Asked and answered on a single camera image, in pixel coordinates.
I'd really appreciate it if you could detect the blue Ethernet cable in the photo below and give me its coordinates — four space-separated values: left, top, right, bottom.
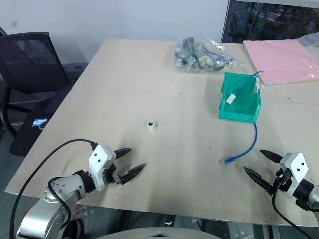
219 70 265 166

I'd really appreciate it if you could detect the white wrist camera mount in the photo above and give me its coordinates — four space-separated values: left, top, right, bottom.
279 152 309 199
88 145 117 192

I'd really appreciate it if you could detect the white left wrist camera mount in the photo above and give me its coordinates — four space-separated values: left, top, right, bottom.
88 145 117 192

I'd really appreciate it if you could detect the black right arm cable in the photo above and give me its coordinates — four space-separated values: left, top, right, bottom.
271 183 315 239

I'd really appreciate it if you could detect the dark window pane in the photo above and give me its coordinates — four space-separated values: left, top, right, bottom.
221 0 319 44

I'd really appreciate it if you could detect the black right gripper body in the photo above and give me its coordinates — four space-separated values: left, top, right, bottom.
267 168 293 197

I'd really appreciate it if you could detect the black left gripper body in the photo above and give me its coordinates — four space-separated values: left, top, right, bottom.
102 161 123 185

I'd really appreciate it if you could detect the black case with blue label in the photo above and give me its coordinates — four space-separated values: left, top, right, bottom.
9 101 53 157

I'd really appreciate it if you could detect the pink foam board stack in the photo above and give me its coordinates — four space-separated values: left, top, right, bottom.
242 39 319 87

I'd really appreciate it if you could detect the green plastic bin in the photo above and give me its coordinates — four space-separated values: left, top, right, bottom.
218 72 262 124

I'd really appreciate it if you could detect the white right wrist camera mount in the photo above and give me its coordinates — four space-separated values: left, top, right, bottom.
279 152 309 199

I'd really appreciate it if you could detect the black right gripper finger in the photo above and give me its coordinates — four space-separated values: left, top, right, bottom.
259 149 284 164
243 166 274 193

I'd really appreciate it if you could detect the black mesh office chair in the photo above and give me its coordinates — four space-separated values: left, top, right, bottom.
0 31 75 139

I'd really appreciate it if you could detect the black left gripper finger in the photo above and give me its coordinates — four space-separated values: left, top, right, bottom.
114 148 132 159
119 163 147 185

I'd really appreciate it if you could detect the clear bag of small parts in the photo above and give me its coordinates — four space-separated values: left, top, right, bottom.
172 36 240 73

